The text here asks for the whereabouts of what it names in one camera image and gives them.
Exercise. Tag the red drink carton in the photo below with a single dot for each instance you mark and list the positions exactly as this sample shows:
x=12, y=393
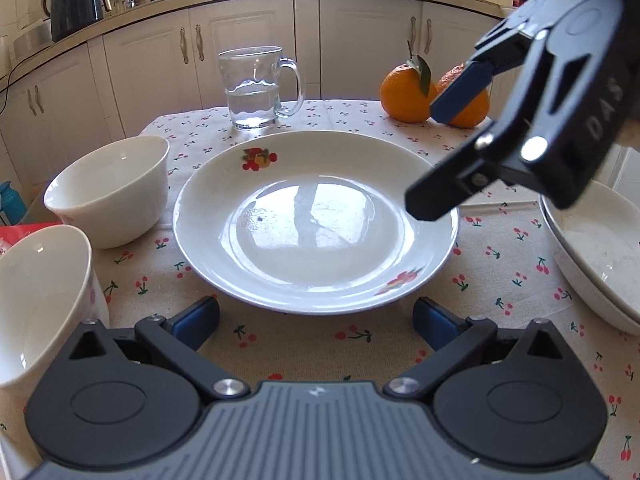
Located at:
x=20, y=234

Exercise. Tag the glass mug with water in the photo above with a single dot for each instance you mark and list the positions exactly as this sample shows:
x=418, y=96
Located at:
x=250, y=105

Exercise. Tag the large white fruit-print plate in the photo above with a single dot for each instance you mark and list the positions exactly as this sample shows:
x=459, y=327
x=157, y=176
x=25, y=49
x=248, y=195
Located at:
x=600, y=245

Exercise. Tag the small white bowl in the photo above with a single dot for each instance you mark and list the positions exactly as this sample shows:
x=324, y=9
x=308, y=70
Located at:
x=110, y=195

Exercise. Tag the black air fryer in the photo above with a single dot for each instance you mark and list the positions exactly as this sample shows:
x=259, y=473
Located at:
x=75, y=5

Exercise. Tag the orange with bumpy top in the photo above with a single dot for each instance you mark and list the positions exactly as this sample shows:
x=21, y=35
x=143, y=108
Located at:
x=472, y=110

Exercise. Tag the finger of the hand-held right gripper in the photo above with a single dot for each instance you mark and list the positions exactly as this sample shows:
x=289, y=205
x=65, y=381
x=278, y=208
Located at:
x=450, y=190
x=460, y=92

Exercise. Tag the orange with leaf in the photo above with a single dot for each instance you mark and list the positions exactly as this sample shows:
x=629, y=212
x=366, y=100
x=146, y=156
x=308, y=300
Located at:
x=400, y=95

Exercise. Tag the white plate purple print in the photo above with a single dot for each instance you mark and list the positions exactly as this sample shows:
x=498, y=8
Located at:
x=600, y=304

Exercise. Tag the medium white bowl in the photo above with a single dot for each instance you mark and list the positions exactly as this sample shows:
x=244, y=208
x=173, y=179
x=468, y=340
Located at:
x=40, y=300

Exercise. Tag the teal thermos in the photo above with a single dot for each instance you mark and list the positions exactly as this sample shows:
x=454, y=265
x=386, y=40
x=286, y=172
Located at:
x=12, y=205

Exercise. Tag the cherry print tablecloth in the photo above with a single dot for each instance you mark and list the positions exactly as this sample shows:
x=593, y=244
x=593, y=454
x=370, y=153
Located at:
x=500, y=270

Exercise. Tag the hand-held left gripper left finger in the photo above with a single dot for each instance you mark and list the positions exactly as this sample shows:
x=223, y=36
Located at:
x=197, y=317

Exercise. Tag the white kitchen cabinets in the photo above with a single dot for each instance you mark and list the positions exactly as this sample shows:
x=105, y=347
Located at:
x=350, y=45

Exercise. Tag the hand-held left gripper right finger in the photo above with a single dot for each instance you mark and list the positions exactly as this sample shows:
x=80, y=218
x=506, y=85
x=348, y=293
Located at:
x=435, y=322

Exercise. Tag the small white fruit-print plate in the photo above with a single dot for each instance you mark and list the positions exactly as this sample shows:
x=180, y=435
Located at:
x=310, y=240

